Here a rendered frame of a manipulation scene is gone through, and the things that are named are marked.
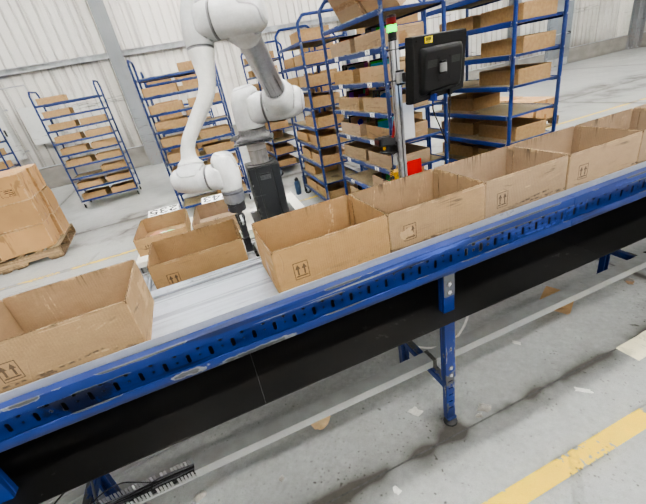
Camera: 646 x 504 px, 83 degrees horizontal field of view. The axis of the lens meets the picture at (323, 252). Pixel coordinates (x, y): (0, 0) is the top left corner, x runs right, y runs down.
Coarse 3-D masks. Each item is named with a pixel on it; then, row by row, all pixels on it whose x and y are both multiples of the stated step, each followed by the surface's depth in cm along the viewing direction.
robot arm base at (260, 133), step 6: (264, 126) 200; (240, 132) 198; (246, 132) 196; (252, 132) 196; (258, 132) 197; (264, 132) 200; (234, 138) 202; (240, 138) 199; (246, 138) 196; (252, 138) 196; (258, 138) 197; (264, 138) 197
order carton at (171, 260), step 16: (224, 224) 178; (160, 240) 170; (176, 240) 173; (192, 240) 175; (208, 240) 178; (224, 240) 181; (240, 240) 154; (160, 256) 173; (176, 256) 176; (192, 256) 149; (208, 256) 151; (224, 256) 154; (240, 256) 156; (160, 272) 147; (176, 272) 149; (192, 272) 151; (208, 272) 154
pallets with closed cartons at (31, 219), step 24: (552, 96) 577; (24, 168) 443; (0, 192) 406; (24, 192) 415; (48, 192) 479; (0, 216) 414; (24, 216) 424; (48, 216) 457; (0, 240) 421; (24, 240) 431; (48, 240) 441; (0, 264) 424; (24, 264) 434
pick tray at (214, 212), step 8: (200, 208) 236; (208, 208) 238; (216, 208) 239; (224, 208) 240; (200, 216) 238; (208, 216) 240; (216, 216) 237; (224, 216) 234; (232, 216) 205; (192, 224) 203; (200, 224) 203; (208, 224) 204
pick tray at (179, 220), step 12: (156, 216) 231; (168, 216) 234; (180, 216) 236; (144, 228) 230; (156, 228) 234; (168, 228) 235; (180, 228) 202; (144, 240) 198; (156, 240) 200; (144, 252) 200
